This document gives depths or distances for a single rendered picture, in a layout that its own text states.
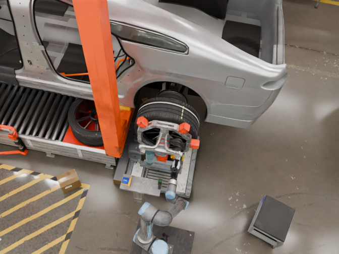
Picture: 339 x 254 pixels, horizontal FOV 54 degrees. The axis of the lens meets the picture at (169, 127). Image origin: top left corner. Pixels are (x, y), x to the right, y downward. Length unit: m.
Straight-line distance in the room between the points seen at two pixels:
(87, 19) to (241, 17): 2.85
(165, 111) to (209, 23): 1.61
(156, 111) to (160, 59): 0.50
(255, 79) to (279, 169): 1.72
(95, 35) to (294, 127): 3.36
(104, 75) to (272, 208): 2.33
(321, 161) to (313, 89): 1.20
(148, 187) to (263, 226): 1.27
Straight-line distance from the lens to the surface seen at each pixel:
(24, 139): 4.22
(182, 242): 3.62
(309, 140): 4.90
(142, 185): 3.63
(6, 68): 4.05
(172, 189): 3.19
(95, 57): 2.44
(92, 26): 2.25
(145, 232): 3.07
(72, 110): 4.11
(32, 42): 3.50
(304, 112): 5.14
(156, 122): 3.20
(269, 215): 3.86
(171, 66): 3.09
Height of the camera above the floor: 3.82
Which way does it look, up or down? 58 degrees down
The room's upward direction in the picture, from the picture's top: 6 degrees clockwise
